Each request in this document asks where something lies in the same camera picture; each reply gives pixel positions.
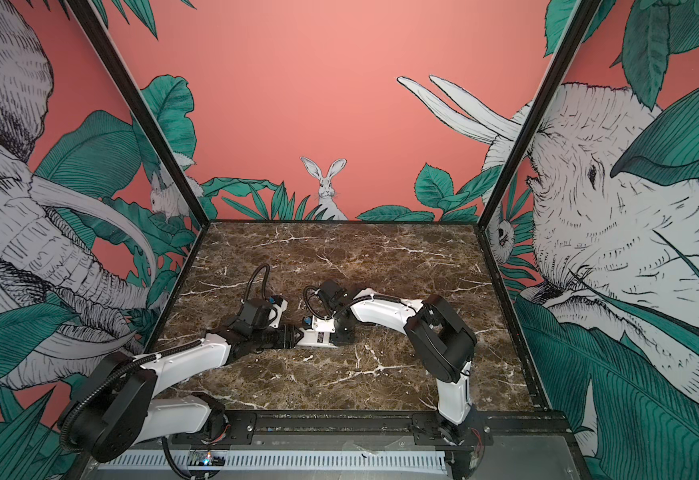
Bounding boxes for white remote control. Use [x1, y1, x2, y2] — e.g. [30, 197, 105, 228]
[297, 317, 337, 348]

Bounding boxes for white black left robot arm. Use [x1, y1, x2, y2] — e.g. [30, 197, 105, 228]
[58, 295, 302, 463]

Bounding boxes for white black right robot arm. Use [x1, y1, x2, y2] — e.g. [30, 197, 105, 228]
[303, 280, 477, 426]

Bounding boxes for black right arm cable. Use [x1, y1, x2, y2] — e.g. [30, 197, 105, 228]
[302, 285, 327, 322]

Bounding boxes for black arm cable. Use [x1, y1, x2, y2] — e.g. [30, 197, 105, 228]
[302, 285, 327, 322]
[244, 263, 272, 301]

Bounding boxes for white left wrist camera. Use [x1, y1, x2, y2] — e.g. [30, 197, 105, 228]
[269, 295, 289, 329]

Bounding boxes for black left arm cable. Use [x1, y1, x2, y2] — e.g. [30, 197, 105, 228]
[244, 263, 272, 301]

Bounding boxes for white slotted cable duct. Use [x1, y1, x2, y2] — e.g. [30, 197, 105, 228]
[96, 449, 449, 473]

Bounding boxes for black front mounting rail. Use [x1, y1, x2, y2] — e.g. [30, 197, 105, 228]
[126, 409, 567, 448]

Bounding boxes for black corner frame post left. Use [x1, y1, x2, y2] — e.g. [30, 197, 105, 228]
[67, 0, 210, 229]

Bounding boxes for black corner frame post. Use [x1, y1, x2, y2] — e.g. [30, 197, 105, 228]
[477, 0, 601, 233]
[67, 0, 210, 229]

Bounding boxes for black corner frame post right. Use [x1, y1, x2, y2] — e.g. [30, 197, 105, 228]
[477, 0, 601, 233]

